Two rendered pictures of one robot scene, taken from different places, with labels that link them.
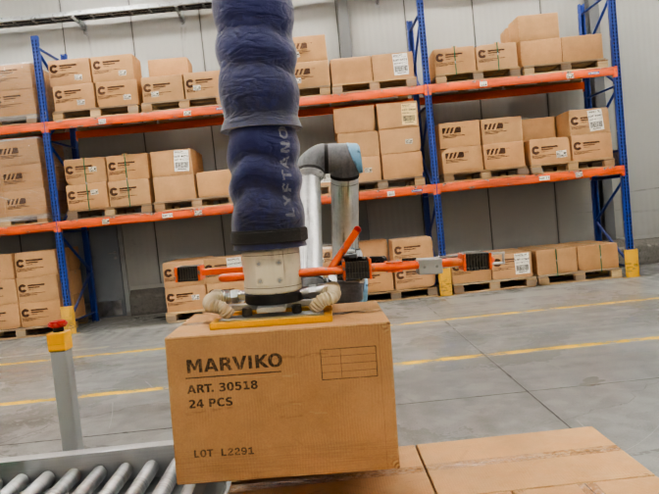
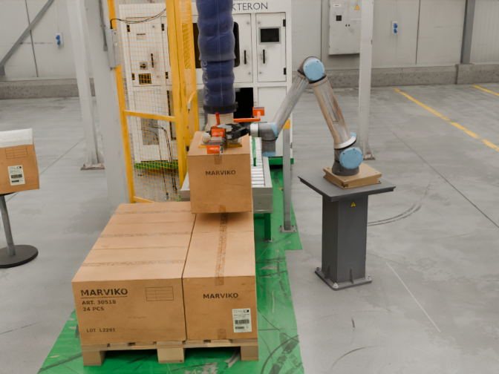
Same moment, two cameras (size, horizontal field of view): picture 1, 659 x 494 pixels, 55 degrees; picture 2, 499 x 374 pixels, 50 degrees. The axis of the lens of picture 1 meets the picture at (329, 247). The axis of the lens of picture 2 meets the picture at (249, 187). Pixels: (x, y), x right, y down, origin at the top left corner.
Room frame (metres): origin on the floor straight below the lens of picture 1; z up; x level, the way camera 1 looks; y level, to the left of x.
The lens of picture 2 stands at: (2.10, -3.42, 1.93)
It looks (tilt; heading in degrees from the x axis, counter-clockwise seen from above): 19 degrees down; 91
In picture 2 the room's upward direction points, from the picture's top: 2 degrees counter-clockwise
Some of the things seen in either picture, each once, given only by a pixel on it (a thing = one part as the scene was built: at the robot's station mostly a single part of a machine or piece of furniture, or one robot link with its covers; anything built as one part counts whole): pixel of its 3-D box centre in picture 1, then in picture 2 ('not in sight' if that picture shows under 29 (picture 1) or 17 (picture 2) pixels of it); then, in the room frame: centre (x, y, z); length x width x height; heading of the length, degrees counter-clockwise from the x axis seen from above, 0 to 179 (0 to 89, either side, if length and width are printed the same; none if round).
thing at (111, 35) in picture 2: not in sight; (113, 47); (0.92, 1.19, 1.62); 0.20 x 0.05 x 0.30; 91
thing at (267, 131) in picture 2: not in sight; (267, 130); (2.16, -0.06, 1.17); 0.12 x 0.09 x 0.10; 1
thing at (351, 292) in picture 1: (346, 294); (268, 146); (2.17, -0.04, 1.05); 0.12 x 0.09 x 0.12; 90
